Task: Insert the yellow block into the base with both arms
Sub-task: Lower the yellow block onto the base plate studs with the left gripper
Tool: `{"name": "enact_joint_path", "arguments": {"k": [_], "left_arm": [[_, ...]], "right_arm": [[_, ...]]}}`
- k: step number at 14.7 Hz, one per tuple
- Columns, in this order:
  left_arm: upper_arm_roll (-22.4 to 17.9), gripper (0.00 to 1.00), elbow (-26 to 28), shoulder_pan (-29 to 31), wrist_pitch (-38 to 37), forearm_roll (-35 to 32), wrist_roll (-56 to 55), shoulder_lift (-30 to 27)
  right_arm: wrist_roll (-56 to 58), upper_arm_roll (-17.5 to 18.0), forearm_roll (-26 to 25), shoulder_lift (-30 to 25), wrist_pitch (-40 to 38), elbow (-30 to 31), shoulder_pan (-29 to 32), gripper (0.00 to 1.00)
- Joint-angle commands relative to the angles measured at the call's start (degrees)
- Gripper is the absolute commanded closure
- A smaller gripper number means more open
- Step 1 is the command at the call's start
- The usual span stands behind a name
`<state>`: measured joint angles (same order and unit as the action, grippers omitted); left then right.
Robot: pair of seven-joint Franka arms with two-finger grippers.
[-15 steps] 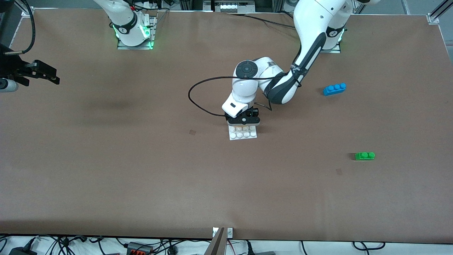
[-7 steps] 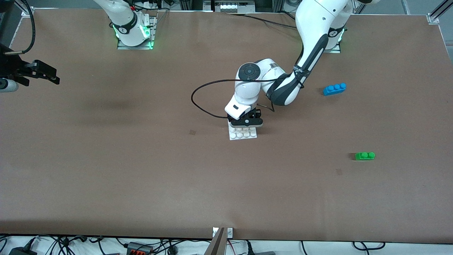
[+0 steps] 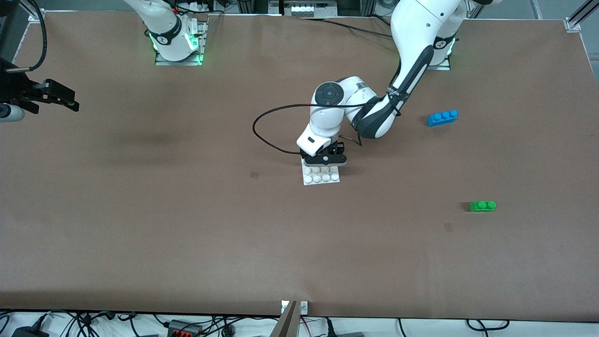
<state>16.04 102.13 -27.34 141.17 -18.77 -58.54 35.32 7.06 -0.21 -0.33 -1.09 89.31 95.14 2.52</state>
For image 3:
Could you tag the blue three-stud block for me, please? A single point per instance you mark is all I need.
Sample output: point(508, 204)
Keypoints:
point(442, 118)

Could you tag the black power adapter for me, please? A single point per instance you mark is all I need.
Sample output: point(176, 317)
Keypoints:
point(29, 332)

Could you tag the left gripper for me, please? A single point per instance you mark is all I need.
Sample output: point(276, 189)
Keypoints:
point(335, 149)

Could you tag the white power strip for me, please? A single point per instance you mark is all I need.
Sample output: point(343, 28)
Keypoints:
point(309, 8)

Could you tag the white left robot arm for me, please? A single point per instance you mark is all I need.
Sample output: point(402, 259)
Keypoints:
point(421, 28)

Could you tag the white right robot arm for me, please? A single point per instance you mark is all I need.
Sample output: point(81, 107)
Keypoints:
point(168, 32)

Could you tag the white studded base plate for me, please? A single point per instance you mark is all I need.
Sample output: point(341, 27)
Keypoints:
point(323, 178)

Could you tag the small metal edge bracket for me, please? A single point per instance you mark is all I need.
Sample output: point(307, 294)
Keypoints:
point(304, 307)

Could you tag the black box red connectors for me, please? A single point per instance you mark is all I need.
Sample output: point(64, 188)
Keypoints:
point(185, 328)

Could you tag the green two-stud block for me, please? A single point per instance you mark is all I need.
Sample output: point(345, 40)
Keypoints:
point(482, 206)

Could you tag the grey slanted post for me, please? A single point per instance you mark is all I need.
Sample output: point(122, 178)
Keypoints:
point(286, 323)

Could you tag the metal table corner bracket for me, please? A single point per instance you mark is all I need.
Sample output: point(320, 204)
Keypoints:
point(37, 16)
point(573, 24)

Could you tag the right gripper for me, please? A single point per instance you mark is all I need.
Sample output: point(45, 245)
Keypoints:
point(18, 90)

